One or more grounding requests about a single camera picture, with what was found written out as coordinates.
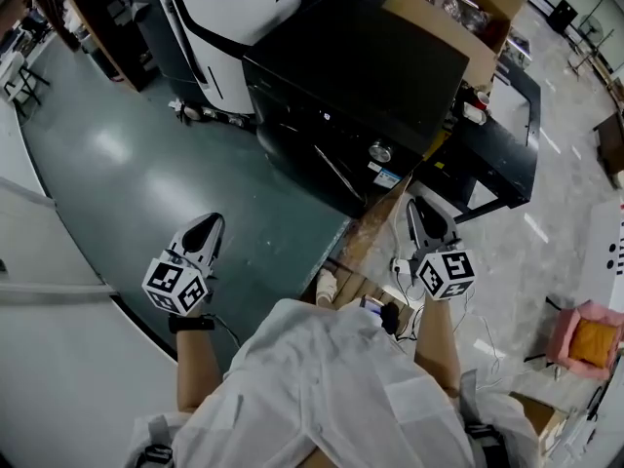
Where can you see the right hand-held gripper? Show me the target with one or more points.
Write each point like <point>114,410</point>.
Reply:
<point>446,273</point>

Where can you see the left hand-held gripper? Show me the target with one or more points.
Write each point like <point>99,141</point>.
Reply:
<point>173,281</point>

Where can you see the silver washing machine dial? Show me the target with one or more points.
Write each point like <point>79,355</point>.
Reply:
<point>380,152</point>

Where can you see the black washing machine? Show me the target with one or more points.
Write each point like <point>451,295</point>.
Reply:
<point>351,66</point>

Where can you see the person's left forearm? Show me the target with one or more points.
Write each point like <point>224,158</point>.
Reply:
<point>195,363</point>

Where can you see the person's right forearm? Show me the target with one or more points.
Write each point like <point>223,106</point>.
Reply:
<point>438,339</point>

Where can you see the white and black machine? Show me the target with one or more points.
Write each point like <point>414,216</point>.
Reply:
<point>219,22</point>

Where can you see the white power strip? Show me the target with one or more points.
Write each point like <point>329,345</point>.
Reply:
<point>402,266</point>

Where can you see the black wristband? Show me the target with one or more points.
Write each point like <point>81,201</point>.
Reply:
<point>190,323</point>

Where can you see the wooden plank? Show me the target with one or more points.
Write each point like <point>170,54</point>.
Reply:
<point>370,227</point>

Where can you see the person's white shoe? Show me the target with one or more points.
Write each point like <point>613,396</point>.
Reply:
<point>325,285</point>

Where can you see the white curved counter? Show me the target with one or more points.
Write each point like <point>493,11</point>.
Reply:
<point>58,359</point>

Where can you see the pink box with orange cushion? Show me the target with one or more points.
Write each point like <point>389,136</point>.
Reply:
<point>590,341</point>

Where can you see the white panel with black dots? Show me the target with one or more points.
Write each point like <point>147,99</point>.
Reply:
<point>607,251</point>

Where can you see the small cardboard box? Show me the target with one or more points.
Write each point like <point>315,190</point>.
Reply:
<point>541,415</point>

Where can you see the person's white shirt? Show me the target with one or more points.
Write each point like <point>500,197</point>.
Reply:
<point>317,388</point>

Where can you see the red cup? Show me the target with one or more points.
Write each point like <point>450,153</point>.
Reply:
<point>482,100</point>

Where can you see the brown wooden table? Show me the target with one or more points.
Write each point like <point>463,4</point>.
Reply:
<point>612,149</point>

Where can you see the folding chair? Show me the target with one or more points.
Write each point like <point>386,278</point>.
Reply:
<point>19,81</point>

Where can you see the wooden shelf unit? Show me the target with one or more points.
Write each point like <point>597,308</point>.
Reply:
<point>97,32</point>

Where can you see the black speaker box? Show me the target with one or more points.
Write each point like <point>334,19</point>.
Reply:
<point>561,16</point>

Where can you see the black metal table frame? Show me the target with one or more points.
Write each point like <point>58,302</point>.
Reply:
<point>507,159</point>

